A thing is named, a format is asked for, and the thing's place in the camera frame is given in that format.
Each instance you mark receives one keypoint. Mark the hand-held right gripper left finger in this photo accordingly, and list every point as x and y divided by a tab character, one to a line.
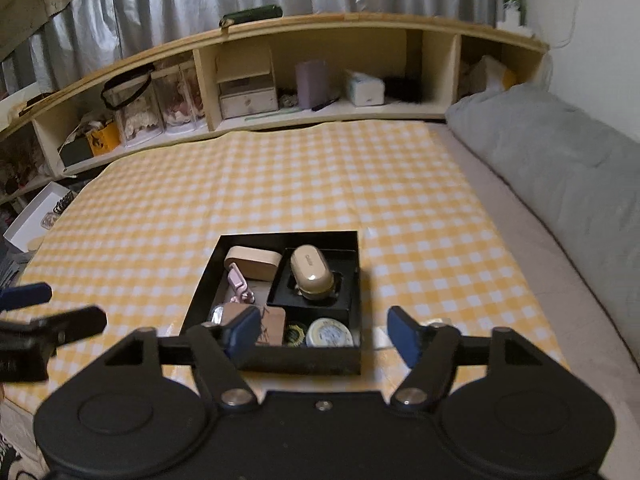
245	331

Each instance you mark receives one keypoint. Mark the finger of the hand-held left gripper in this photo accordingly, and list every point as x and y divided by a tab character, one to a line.
70	322
27	294

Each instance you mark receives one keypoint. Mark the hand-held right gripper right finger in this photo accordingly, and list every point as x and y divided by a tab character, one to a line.
405	336

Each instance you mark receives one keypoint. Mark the pink-brown compact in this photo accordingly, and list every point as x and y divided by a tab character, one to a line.
272	327

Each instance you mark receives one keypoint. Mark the clear plastic case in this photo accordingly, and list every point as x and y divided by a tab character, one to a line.
219	315

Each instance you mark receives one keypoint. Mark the pink scissors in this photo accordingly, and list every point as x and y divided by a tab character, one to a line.
239	285

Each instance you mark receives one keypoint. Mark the round black yellow tin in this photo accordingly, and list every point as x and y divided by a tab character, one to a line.
296	335

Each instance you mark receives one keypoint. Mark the large black box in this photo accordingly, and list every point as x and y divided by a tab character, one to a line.
200	305

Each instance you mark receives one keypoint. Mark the wooden brush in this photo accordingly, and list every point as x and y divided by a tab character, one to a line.
255	262

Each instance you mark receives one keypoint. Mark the round white tin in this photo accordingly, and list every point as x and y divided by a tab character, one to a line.
329	334

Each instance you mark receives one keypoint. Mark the small black box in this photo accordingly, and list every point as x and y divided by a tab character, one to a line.
345	285

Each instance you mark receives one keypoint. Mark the beige earbuds case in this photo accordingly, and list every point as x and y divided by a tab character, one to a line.
312	270

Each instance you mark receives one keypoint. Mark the open white box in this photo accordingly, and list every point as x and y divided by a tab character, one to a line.
35	220

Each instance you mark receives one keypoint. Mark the group of small figurines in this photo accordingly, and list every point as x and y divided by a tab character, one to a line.
17	160

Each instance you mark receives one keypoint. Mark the beige mattress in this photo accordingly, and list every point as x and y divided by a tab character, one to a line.
525	270

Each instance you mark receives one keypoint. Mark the dark box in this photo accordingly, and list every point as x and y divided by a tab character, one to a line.
75	152

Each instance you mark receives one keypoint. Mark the yellow checkered blanket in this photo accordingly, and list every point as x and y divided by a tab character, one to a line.
300	175

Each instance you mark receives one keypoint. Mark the yellow box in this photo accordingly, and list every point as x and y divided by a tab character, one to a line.
104	140

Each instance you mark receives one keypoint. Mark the large white box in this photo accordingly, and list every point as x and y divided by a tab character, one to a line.
12	110

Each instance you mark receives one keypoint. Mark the grey pillow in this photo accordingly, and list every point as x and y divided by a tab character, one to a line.
550	160

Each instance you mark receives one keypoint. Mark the black pen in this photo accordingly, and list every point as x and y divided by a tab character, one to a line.
324	104

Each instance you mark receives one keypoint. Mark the white wooden drawer organizer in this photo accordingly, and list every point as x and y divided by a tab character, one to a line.
247	90

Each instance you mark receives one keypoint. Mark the black fluffy item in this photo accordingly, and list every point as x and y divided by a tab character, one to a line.
402	89

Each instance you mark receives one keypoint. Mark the white tissue box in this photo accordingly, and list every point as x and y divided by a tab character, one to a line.
365	89

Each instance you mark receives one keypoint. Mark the purple container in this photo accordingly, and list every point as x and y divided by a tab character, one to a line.
311	82

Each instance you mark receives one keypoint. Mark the plastic bag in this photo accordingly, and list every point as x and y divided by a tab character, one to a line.
487	75

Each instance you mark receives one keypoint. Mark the dark green case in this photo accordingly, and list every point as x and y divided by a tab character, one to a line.
252	14

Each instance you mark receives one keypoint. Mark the long wooden shelf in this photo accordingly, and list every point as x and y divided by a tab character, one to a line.
325	22

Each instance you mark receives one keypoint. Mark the small white box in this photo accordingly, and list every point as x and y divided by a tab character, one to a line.
511	19

